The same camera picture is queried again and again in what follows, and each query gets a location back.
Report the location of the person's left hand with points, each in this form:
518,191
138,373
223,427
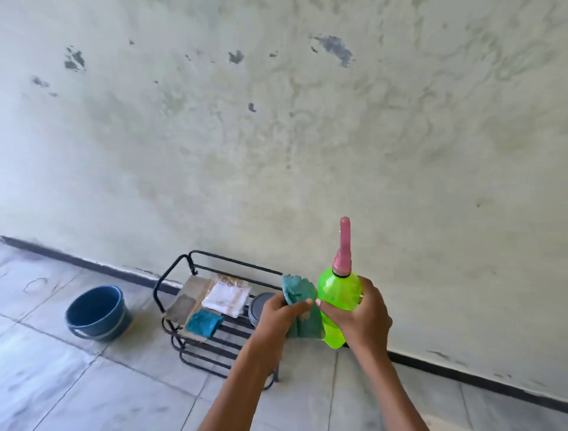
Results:
273,320

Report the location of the person's left forearm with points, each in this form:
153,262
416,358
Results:
242,386

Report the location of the teal sponge cloth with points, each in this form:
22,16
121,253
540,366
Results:
204,323

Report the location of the person's right hand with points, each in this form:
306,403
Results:
361,319

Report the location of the green cleaning cloth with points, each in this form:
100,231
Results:
303,311

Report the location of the person's left thumb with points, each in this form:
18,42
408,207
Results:
301,307

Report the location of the person's right thumb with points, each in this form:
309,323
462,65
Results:
330,307

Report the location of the black metal rack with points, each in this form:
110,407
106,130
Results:
208,319

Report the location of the person's right forearm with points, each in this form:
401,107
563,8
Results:
392,390

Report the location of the green plastic bottle pink nozzle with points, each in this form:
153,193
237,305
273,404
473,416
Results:
338,302

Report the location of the blue plastic bucket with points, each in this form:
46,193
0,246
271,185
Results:
97,313

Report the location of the grey cardboard sheet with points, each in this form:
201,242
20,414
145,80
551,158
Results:
188,302

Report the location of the white cloth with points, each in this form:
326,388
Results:
226,296

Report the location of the grey round container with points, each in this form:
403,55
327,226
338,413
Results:
262,308

